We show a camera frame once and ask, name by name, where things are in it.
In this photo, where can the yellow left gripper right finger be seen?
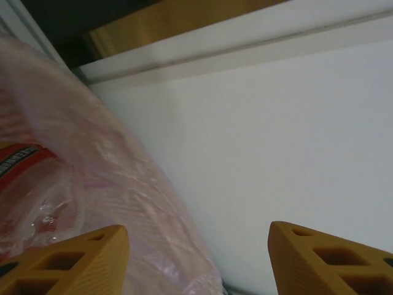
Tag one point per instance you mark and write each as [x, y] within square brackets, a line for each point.
[307, 270]

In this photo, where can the pink translucent bin liner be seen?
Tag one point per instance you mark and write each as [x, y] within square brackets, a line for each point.
[138, 190]

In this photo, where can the wooden door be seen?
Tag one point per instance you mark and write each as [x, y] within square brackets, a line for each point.
[153, 24]

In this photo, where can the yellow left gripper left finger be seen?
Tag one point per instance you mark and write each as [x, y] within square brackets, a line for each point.
[76, 270]

